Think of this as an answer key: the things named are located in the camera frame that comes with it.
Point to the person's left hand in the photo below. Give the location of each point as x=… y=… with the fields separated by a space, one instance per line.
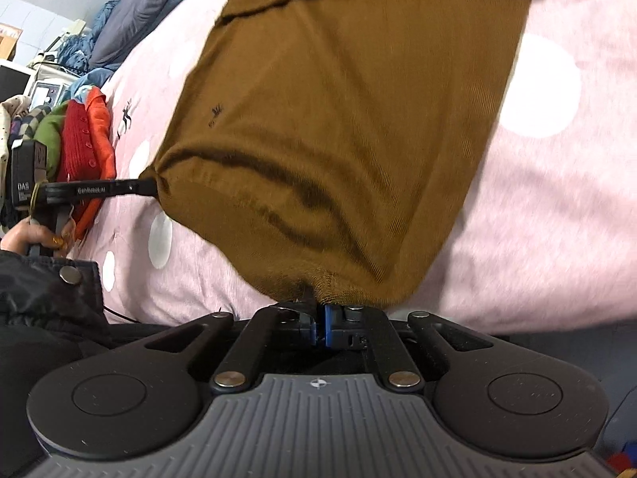
x=15 y=239

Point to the cardboard box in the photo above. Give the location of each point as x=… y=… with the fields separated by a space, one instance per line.
x=10 y=42

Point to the crumpled blue bed cover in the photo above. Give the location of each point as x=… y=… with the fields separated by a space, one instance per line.
x=87 y=40

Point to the red knit cardigan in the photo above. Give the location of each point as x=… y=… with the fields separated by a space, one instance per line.
x=77 y=139

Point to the massage bed with blue skirt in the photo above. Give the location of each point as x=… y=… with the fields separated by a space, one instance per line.
x=144 y=15

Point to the brown knit sweater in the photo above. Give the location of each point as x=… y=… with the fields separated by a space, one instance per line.
x=338 y=134

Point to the orange garment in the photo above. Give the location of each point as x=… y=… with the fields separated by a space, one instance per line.
x=97 y=124

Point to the pink polka dot bed sheet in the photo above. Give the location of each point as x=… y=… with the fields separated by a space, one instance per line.
x=547 y=209

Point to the checkered cloth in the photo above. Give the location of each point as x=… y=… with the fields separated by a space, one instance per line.
x=20 y=119

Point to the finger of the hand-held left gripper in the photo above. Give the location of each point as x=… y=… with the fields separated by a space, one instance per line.
x=149 y=186

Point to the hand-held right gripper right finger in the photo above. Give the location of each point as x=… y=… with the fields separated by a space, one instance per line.
x=328 y=326

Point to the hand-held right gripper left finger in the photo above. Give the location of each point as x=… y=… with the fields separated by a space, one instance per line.
x=312 y=332

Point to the green knit garment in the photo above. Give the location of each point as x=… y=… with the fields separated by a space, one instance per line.
x=50 y=134

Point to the white beauty machine with screen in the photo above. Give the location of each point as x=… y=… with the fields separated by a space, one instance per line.
x=35 y=87

